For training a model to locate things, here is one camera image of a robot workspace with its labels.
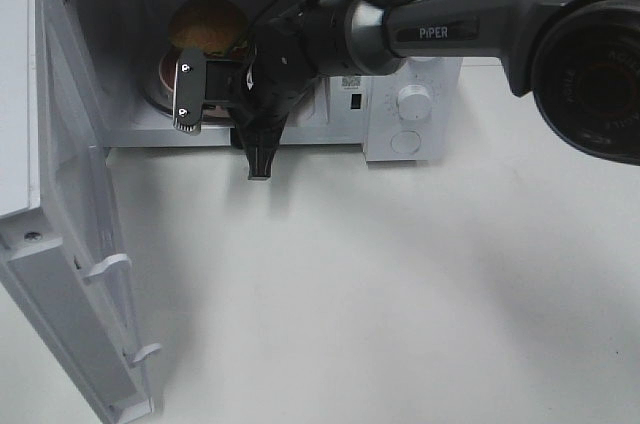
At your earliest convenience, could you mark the white microwave oven body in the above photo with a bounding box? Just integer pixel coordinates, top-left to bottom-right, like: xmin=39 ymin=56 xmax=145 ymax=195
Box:
xmin=50 ymin=0 xmax=461 ymax=161

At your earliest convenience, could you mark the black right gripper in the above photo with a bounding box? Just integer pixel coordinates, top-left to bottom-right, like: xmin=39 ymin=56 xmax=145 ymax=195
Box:
xmin=229 ymin=13 xmax=318 ymax=180

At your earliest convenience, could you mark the white microwave door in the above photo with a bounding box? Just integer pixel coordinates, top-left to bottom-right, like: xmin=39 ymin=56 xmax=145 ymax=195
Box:
xmin=1 ymin=0 xmax=159 ymax=423

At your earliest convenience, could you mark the pink round plate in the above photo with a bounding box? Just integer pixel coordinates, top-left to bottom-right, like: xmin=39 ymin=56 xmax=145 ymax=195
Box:
xmin=158 ymin=47 xmax=229 ymax=123

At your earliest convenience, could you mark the glass microwave turntable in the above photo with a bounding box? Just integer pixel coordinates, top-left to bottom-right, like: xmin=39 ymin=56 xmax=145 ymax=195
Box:
xmin=140 ymin=89 xmax=173 ymax=117

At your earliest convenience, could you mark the toy burger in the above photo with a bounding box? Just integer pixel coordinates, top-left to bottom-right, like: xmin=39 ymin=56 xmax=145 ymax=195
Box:
xmin=168 ymin=0 xmax=249 ymax=56

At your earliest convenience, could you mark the white timer knob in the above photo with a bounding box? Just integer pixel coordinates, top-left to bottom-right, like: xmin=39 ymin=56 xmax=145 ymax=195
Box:
xmin=396 ymin=84 xmax=433 ymax=121

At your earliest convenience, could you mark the round white door release button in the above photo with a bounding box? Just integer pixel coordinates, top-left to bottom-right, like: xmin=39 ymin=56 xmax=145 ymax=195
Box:
xmin=390 ymin=130 xmax=421 ymax=155

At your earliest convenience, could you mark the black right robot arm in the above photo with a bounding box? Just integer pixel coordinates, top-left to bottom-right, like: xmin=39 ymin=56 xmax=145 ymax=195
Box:
xmin=232 ymin=0 xmax=639 ymax=180

